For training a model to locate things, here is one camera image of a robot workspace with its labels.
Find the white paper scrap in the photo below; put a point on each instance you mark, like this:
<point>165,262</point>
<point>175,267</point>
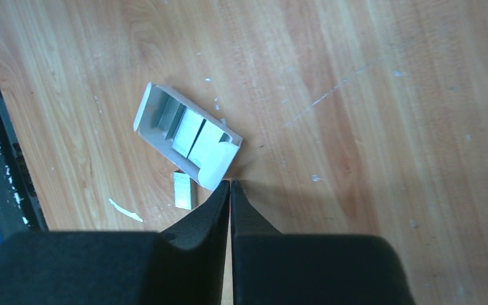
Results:
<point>124,211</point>

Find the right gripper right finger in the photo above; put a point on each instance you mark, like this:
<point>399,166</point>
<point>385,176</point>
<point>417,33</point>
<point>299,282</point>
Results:
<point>270,267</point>

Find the staple strip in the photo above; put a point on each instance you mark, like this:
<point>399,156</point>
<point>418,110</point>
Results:
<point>184,191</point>

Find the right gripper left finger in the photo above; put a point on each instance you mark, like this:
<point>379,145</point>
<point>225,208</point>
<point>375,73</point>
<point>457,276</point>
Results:
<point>183,264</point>

